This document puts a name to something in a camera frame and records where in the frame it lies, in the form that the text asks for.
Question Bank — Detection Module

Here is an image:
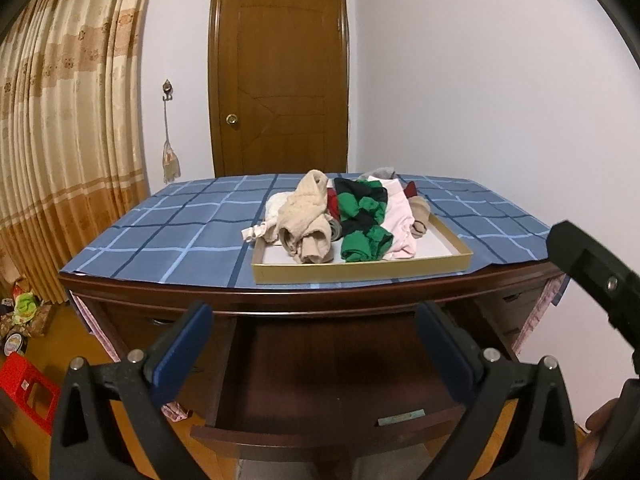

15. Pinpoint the dark wooden desk drawer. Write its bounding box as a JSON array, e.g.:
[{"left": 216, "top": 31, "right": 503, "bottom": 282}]
[{"left": 190, "top": 305, "right": 506, "bottom": 461}]

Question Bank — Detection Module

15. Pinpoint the pale pink underwear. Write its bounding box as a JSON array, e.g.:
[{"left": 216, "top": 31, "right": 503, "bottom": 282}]
[{"left": 382, "top": 178, "right": 418, "bottom": 261}]

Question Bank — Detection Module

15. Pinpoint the dark red grey-waistband underwear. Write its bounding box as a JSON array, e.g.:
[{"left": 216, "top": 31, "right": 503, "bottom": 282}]
[{"left": 325, "top": 187, "right": 346, "bottom": 242}]

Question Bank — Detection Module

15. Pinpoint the red plastic stool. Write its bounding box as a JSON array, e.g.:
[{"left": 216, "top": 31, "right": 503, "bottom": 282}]
[{"left": 0, "top": 352, "right": 62, "bottom": 436}]

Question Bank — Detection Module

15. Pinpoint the patterned brown box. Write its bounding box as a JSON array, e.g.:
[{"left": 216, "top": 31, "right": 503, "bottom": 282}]
[{"left": 30, "top": 302, "right": 57, "bottom": 338}]

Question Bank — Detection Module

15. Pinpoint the person's right hand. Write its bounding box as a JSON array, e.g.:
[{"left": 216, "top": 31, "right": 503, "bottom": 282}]
[{"left": 582, "top": 399, "right": 623, "bottom": 466}]

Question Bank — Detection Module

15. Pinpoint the tan underwear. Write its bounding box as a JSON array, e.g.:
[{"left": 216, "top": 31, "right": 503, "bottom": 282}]
[{"left": 409, "top": 195, "right": 432, "bottom": 238}]

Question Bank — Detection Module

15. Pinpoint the grey underwear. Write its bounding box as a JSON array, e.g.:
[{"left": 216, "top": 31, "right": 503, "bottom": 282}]
[{"left": 357, "top": 166, "right": 398, "bottom": 182}]

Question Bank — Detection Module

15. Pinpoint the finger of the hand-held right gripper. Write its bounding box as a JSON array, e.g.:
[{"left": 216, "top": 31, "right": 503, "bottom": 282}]
[{"left": 546, "top": 220, "right": 640, "bottom": 377}]

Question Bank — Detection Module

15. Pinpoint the beige curtain tassel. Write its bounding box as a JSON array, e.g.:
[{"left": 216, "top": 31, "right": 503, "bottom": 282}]
[{"left": 161, "top": 100, "right": 182, "bottom": 184}]

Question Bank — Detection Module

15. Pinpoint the greenish paper slip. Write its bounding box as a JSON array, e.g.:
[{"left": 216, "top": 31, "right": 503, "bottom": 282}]
[{"left": 376, "top": 409, "right": 426, "bottom": 427}]

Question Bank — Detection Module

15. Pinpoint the light beige underwear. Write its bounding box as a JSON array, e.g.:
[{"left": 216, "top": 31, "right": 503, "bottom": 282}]
[{"left": 277, "top": 169, "right": 335, "bottom": 265}]

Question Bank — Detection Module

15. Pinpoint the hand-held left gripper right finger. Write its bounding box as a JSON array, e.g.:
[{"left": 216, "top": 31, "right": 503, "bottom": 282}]
[{"left": 415, "top": 301, "right": 581, "bottom": 480}]

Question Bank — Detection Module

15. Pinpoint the green and black underwear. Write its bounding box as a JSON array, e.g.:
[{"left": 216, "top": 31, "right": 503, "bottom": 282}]
[{"left": 334, "top": 177, "right": 396, "bottom": 263}]

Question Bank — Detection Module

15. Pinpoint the blue plaid tablecloth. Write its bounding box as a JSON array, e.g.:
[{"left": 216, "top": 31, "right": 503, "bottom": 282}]
[{"left": 59, "top": 174, "right": 566, "bottom": 293}]

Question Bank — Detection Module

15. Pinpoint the dark wooden desk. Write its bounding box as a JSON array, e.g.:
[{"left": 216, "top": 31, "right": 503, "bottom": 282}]
[{"left": 57, "top": 260, "right": 568, "bottom": 461}]

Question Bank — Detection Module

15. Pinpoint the brown wooden door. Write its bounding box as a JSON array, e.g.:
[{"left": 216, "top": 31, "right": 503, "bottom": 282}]
[{"left": 207, "top": 0, "right": 350, "bottom": 178}]

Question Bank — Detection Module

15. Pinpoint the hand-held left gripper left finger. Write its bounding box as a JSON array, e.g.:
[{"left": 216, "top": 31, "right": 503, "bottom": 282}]
[{"left": 50, "top": 300, "right": 216, "bottom": 480}]

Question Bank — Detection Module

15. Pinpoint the cream white underwear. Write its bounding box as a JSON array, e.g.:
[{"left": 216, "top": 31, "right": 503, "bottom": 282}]
[{"left": 241, "top": 192, "right": 301, "bottom": 246}]

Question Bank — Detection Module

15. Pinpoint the shallow gold cardboard tray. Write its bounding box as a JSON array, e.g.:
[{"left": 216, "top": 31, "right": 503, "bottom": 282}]
[{"left": 251, "top": 212, "right": 473, "bottom": 286}]

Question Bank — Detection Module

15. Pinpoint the beige patterned curtain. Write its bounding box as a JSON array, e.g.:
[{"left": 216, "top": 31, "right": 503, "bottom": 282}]
[{"left": 0, "top": 0, "right": 151, "bottom": 306}]

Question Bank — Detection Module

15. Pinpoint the round white tin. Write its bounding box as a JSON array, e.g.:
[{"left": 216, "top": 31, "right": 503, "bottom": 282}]
[{"left": 2, "top": 332, "right": 28, "bottom": 358}]

